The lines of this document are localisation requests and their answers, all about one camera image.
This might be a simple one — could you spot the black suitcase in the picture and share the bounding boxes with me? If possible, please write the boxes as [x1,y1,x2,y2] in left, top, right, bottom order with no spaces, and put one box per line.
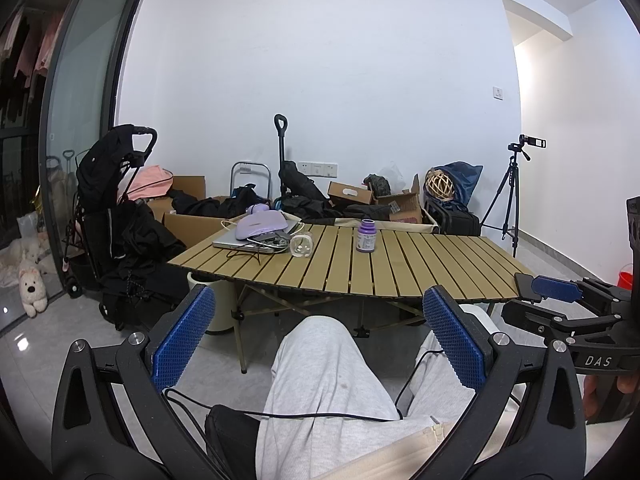
[425,199,482,237]

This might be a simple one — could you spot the purple lidded bottle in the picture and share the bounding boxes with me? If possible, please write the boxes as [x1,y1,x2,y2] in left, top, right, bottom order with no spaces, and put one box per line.
[355,219,379,254]

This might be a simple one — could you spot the clear plastic bag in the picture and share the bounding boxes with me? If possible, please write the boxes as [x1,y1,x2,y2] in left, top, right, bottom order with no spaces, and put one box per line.
[377,161,409,187]

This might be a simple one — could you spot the pink cloth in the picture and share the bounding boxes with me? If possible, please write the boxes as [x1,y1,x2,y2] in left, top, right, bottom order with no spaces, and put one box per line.
[117,165,174,204]

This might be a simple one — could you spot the white fluffy blanket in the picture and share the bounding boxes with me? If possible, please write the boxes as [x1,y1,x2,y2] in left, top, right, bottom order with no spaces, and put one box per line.
[0,236,48,287]

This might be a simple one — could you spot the black pouch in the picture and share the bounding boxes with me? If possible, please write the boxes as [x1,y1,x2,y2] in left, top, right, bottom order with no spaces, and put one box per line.
[204,404,262,480]

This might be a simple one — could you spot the purple zip case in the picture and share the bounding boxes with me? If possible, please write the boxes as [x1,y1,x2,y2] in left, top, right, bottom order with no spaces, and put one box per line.
[235,212,292,241]

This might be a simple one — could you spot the dark camouflage bag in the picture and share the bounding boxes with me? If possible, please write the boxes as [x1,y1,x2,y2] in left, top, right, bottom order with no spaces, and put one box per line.
[364,174,392,197]

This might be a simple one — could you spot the black video camera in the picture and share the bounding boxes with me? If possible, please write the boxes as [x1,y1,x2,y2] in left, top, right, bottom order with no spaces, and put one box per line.
[507,133,548,161]

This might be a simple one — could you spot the thin black cable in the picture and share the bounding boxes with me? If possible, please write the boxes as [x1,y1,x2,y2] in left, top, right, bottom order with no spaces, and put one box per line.
[162,347,452,423]

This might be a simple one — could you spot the wall socket strip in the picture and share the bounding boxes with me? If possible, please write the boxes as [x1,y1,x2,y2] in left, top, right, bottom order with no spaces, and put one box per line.
[298,161,339,178]

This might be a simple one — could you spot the black clothes pile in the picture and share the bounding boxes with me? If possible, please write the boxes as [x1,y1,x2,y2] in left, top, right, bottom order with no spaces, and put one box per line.
[99,199,192,332]

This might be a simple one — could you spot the white cable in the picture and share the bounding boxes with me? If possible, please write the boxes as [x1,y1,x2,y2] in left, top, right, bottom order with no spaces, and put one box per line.
[220,217,307,239]

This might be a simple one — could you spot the cardboard box with red print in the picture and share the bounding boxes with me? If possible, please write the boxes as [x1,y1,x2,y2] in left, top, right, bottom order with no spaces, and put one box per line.
[375,175,424,225]

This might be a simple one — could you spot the silver laptop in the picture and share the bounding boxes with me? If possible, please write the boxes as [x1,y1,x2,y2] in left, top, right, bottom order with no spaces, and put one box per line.
[212,230,296,254]

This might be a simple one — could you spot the black folded bag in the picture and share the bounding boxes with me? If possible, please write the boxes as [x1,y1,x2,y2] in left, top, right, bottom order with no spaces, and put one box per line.
[277,160,332,212]

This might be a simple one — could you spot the black trolley handle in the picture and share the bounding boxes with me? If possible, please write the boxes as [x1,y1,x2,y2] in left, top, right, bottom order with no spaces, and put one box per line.
[273,114,290,197]

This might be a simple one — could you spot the glass sliding door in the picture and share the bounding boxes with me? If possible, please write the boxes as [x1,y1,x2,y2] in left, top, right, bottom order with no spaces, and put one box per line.
[38,0,147,292]

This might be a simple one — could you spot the white waste bin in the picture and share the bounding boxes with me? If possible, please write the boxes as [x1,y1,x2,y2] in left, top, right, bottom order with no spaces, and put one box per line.
[187,271,237,335]

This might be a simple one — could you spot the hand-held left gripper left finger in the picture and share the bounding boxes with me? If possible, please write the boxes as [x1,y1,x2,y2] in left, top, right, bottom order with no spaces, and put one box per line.
[50,284,222,480]

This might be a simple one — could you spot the beige folding wagon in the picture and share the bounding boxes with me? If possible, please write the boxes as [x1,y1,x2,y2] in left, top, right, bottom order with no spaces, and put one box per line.
[280,212,442,235]

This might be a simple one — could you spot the wooden slat folding table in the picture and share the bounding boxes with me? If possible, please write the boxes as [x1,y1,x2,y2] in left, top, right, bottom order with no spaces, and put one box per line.
[167,224,536,376]

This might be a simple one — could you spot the person's right hand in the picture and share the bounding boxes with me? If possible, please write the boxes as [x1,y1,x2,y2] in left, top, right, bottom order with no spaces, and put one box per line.
[582,372,640,423]

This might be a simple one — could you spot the cream zipped jacket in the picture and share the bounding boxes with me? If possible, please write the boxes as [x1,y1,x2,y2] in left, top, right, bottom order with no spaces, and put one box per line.
[300,402,527,480]

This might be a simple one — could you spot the person's right leg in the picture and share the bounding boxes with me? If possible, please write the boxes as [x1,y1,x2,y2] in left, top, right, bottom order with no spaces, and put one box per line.
[397,304,502,423]

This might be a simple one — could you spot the black stroller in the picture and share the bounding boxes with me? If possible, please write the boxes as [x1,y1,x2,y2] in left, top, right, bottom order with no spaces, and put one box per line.
[62,124,159,307]

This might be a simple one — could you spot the cardboard box with slot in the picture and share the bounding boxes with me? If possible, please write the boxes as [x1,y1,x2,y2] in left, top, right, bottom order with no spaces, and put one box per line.
[327,181,375,207]

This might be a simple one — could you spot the black clothes heap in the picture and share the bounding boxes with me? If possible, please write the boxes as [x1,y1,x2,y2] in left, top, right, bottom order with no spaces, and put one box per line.
[169,186,274,219]

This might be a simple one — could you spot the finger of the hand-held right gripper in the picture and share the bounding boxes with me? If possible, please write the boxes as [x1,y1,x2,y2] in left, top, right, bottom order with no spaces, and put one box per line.
[514,273,632,312]
[501,301,627,347]

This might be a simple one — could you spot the person's left leg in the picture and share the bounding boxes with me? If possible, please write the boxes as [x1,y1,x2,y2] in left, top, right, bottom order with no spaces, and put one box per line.
[254,316,453,480]

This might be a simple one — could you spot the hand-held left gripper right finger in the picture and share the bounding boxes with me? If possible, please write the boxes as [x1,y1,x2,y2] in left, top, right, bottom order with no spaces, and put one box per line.
[422,284,588,480]

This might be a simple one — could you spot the white plush dog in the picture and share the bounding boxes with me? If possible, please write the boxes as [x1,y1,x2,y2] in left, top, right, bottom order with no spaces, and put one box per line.
[18,257,49,319]

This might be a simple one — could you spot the person's leg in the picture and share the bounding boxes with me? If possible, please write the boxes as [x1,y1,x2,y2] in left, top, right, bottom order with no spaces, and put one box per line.
[254,316,453,480]
[397,304,502,423]

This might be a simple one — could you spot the woven rattan ball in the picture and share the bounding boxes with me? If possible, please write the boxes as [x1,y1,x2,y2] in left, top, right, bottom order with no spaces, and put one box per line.
[424,169,455,200]

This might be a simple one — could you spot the plain cardboard box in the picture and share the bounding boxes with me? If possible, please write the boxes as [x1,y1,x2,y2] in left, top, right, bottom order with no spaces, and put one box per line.
[162,212,237,252]

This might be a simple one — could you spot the silver metal frame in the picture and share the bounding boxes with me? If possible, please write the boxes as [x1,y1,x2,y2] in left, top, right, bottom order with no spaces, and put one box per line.
[230,161,273,201]

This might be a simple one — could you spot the clear glass cup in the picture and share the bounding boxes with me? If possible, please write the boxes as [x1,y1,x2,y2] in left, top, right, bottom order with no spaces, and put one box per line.
[290,233,314,260]

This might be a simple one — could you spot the black tripod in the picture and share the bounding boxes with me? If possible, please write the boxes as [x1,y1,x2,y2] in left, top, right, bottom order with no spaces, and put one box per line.
[480,149,532,259]

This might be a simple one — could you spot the hanging pink clothes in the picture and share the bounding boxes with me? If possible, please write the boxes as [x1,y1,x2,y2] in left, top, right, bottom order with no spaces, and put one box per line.
[0,5,67,92]

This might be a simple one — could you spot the blue bag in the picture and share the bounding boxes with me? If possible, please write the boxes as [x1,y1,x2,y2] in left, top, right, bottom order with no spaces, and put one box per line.
[430,161,484,207]

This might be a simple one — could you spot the open cardboard box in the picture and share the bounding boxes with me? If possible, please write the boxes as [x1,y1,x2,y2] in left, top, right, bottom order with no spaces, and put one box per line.
[149,175,209,222]

